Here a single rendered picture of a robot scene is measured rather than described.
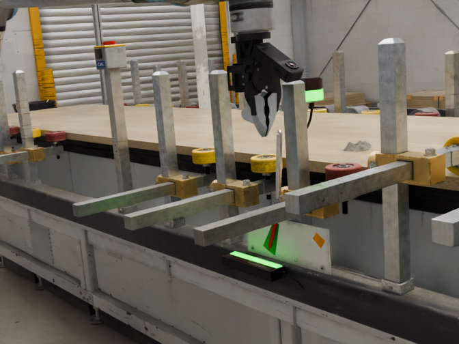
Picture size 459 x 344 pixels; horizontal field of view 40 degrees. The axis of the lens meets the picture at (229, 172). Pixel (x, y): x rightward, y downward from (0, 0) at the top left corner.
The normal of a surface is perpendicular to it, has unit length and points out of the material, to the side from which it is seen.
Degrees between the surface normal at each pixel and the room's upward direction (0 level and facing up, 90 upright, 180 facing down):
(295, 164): 90
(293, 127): 90
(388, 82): 90
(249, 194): 90
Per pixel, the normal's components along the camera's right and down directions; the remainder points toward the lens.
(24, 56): 0.58, 0.11
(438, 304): -0.07, -0.98
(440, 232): -0.77, 0.18
